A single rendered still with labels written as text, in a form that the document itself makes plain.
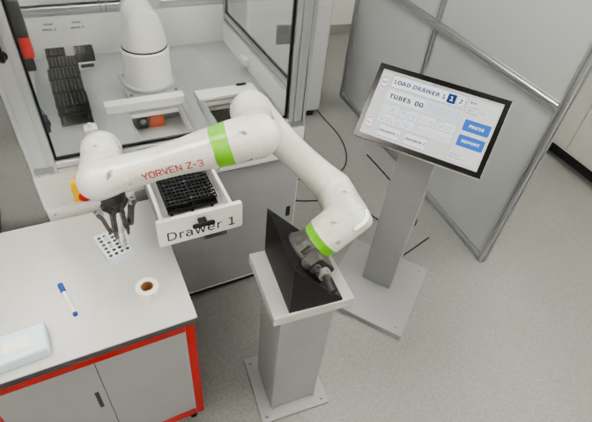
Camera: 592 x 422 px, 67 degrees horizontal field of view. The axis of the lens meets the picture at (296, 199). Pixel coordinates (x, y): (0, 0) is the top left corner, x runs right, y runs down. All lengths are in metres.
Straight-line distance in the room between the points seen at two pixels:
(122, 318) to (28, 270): 0.37
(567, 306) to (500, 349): 0.56
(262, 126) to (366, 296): 1.50
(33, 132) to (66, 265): 0.44
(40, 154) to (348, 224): 1.01
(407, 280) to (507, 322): 0.55
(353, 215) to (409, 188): 0.73
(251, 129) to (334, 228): 0.41
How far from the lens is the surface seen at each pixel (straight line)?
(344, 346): 2.31
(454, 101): 1.86
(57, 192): 1.78
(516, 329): 2.70
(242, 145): 1.15
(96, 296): 1.56
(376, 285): 2.51
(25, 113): 1.60
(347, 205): 1.36
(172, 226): 1.51
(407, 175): 2.02
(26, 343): 1.47
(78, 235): 1.75
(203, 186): 1.65
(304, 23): 1.70
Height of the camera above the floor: 1.96
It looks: 42 degrees down
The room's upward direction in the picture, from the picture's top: 7 degrees clockwise
